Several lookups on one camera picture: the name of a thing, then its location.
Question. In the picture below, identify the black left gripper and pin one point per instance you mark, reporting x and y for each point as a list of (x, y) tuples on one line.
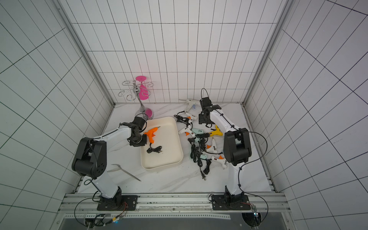
[(143, 143)]

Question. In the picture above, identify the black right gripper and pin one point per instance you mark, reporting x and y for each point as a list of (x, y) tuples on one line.
[(205, 115)]

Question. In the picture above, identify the yellow glue gun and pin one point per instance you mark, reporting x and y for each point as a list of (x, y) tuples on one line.
[(216, 132)]

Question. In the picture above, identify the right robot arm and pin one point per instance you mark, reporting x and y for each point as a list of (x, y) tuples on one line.
[(236, 146)]

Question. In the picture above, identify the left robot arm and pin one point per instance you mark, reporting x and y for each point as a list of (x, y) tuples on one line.
[(91, 155)]

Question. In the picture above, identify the mint green glue gun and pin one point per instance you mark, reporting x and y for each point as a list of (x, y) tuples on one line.
[(199, 133)]

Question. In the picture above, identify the white glue gun blue trigger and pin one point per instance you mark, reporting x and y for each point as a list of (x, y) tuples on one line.
[(190, 104)]

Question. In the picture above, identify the cream plastic storage tray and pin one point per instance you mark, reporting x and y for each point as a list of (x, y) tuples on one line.
[(166, 151)]

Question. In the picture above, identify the white glue gun orange trigger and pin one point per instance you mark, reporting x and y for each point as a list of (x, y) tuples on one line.
[(222, 161)]

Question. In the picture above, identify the metal tongs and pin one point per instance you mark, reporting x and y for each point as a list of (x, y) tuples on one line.
[(119, 168)]

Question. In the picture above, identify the chrome cup holder stand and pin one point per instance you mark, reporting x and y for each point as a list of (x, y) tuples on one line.
[(131, 95)]

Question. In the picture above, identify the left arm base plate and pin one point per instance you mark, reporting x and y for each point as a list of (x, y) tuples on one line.
[(118, 203)]

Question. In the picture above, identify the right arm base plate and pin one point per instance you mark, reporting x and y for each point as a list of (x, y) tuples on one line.
[(230, 202)]

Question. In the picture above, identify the aluminium mounting rail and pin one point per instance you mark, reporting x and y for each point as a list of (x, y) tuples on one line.
[(84, 206)]

